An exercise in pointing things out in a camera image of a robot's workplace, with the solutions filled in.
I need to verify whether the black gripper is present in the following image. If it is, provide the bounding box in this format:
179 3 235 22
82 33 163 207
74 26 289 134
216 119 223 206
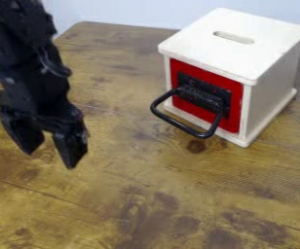
0 67 88 169

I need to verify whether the red drawer front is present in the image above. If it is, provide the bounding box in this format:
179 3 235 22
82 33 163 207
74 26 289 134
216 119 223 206
171 58 244 133

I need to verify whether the black cable loop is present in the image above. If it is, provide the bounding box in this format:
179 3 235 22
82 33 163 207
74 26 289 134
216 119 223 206
34 45 74 79

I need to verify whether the white wooden box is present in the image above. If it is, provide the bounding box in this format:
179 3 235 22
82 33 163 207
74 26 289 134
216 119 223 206
159 8 300 147

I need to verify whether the black metal drawer handle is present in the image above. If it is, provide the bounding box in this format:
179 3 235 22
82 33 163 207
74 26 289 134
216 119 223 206
151 72 232 139

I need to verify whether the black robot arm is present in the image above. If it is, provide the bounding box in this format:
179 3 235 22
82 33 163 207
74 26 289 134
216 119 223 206
0 0 88 169

